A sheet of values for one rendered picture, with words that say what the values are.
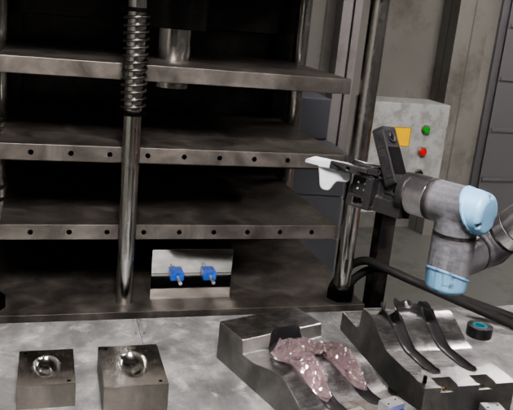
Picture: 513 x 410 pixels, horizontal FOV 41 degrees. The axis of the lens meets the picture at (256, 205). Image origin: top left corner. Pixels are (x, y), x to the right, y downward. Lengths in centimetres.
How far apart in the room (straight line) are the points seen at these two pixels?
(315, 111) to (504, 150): 258
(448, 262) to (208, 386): 82
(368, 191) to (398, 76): 469
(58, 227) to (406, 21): 425
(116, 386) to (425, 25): 484
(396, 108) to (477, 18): 362
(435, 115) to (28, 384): 162
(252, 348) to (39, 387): 54
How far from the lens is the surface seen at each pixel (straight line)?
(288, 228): 236
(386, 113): 246
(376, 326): 198
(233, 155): 223
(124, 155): 213
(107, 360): 178
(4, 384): 184
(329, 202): 425
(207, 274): 229
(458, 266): 124
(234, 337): 185
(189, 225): 226
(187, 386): 182
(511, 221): 131
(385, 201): 130
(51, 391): 172
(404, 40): 595
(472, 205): 120
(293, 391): 168
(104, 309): 224
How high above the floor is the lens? 173
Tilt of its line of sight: 16 degrees down
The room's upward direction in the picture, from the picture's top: 6 degrees clockwise
